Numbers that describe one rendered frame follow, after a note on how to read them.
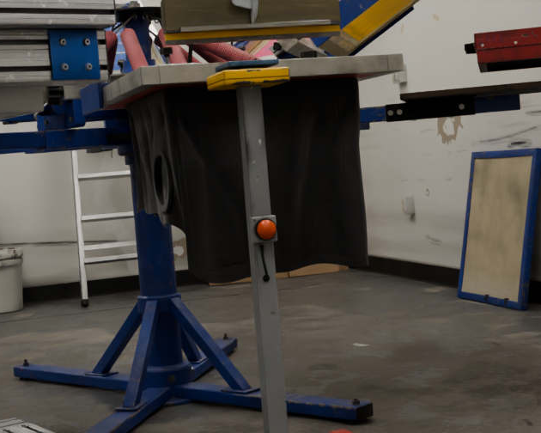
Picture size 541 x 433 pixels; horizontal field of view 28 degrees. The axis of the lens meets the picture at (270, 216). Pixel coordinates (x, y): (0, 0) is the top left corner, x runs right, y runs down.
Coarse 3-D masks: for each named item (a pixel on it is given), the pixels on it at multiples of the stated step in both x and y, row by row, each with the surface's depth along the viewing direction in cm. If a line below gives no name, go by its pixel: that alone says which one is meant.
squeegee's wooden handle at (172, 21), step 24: (168, 0) 232; (192, 0) 234; (216, 0) 235; (264, 0) 239; (288, 0) 240; (312, 0) 242; (336, 0) 244; (168, 24) 232; (192, 24) 234; (216, 24) 235; (336, 24) 244
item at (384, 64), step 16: (176, 64) 220; (192, 64) 221; (208, 64) 222; (288, 64) 228; (304, 64) 229; (320, 64) 230; (336, 64) 231; (352, 64) 232; (368, 64) 233; (384, 64) 234; (400, 64) 236; (128, 80) 231; (144, 80) 218; (160, 80) 219; (176, 80) 220; (192, 80) 221; (112, 96) 251; (128, 96) 248
